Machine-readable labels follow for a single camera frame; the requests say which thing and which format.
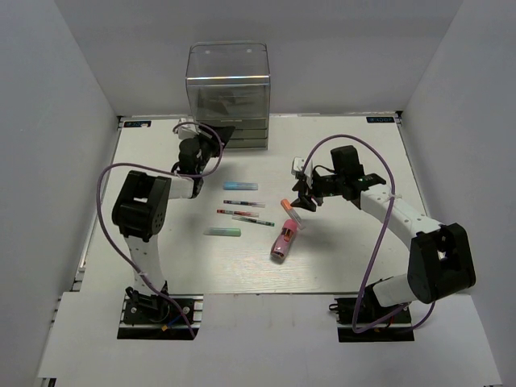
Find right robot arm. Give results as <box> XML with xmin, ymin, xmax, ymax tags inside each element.
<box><xmin>291</xmin><ymin>146</ymin><xmax>476</xmax><ymax>322</ymax></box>

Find orange highlighter marker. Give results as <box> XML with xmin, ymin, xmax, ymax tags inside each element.
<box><xmin>281</xmin><ymin>199</ymin><xmax>305</xmax><ymax>230</ymax></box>

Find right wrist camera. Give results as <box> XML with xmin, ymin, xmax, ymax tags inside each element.
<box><xmin>291</xmin><ymin>157</ymin><xmax>314</xmax><ymax>188</ymax></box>

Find green highlighter marker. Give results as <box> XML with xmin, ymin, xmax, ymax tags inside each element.
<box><xmin>204</xmin><ymin>227</ymin><xmax>241</xmax><ymax>237</ymax></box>

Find red gel pen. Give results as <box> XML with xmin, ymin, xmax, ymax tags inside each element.
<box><xmin>216</xmin><ymin>209</ymin><xmax>259</xmax><ymax>218</ymax></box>

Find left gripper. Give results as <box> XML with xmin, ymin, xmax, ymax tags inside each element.
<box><xmin>194</xmin><ymin>123</ymin><xmax>235</xmax><ymax>175</ymax></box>

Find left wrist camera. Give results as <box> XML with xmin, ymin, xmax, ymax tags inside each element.
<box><xmin>176</xmin><ymin>118</ymin><xmax>198</xmax><ymax>140</ymax></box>

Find blue highlighter marker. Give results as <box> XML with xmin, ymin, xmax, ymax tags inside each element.
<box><xmin>223</xmin><ymin>181</ymin><xmax>258</xmax><ymax>191</ymax></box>

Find purple gel pen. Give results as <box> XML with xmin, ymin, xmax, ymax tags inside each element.
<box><xmin>223</xmin><ymin>199</ymin><xmax>265</xmax><ymax>208</ymax></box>

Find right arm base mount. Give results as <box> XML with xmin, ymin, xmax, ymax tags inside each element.
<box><xmin>328</xmin><ymin>297</ymin><xmax>414</xmax><ymax>343</ymax></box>

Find clear acrylic drawer organizer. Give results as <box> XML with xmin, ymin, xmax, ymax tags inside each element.
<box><xmin>185</xmin><ymin>41</ymin><xmax>271</xmax><ymax>149</ymax></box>

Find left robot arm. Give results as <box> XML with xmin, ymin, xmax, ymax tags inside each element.
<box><xmin>111</xmin><ymin>123</ymin><xmax>235</xmax><ymax>322</ymax></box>

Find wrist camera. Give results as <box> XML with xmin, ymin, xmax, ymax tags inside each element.
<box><xmin>291</xmin><ymin>157</ymin><xmax>314</xmax><ymax>188</ymax></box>
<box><xmin>176</xmin><ymin>118</ymin><xmax>198</xmax><ymax>140</ymax></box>

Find green gel pen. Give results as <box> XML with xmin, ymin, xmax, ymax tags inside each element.
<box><xmin>231</xmin><ymin>215</ymin><xmax>275</xmax><ymax>227</ymax></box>

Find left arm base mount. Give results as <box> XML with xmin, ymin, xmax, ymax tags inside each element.
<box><xmin>117</xmin><ymin>287</ymin><xmax>203</xmax><ymax>341</ymax></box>

